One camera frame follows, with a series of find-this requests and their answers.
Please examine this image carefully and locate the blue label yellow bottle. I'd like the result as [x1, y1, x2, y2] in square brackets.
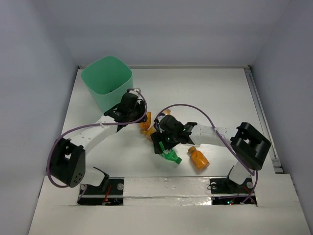
[145, 109, 171, 141]

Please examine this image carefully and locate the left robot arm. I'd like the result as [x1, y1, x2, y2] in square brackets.
[46, 89, 147, 193]

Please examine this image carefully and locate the green plastic bottle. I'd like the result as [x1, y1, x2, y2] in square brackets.
[159, 142, 182, 164]

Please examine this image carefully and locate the small orange juice bottle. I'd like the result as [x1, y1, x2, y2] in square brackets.
[188, 146, 210, 171]

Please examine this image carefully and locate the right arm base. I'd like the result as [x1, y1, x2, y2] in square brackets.
[207, 177, 256, 206]

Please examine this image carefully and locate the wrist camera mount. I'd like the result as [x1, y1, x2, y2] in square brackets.
[154, 116, 164, 133]
[127, 88, 141, 96]

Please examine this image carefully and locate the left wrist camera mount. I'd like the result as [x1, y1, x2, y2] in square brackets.
[127, 88, 141, 96]

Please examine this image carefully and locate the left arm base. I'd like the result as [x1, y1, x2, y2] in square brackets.
[77, 178, 124, 206]

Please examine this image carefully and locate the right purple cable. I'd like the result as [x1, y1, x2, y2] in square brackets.
[156, 104, 257, 205]

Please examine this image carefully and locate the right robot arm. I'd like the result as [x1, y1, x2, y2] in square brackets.
[151, 115, 271, 192]

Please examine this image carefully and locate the green plastic bin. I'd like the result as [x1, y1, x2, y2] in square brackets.
[81, 56, 134, 113]

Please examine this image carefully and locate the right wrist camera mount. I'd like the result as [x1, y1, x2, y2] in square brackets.
[154, 116, 164, 133]

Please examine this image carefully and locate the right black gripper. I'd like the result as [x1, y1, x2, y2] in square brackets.
[151, 128, 179, 154]

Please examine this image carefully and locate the short orange bottle yellow cap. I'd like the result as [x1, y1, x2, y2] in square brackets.
[139, 112, 152, 135]

